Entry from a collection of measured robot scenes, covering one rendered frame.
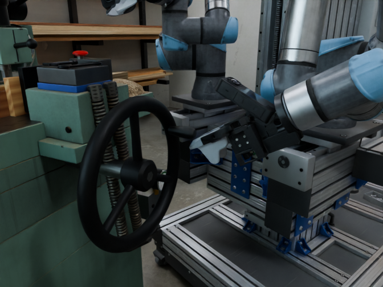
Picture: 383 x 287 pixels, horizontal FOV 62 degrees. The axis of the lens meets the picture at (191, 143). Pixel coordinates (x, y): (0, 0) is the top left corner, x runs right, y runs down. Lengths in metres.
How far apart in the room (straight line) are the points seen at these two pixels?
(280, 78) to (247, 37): 3.40
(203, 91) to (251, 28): 2.85
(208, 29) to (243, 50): 3.13
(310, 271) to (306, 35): 0.93
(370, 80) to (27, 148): 0.57
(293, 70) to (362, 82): 0.17
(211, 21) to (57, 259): 0.72
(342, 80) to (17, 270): 0.65
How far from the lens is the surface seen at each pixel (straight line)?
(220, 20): 0.97
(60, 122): 0.62
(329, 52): 0.91
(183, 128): 0.62
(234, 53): 4.12
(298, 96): 0.52
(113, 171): 0.61
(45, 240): 0.73
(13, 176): 0.64
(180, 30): 0.95
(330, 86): 0.51
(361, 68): 0.51
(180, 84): 4.62
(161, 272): 1.61
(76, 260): 0.81
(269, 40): 1.16
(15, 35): 0.76
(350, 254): 1.50
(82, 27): 3.17
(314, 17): 0.66
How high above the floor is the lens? 1.06
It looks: 19 degrees down
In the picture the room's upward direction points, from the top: straight up
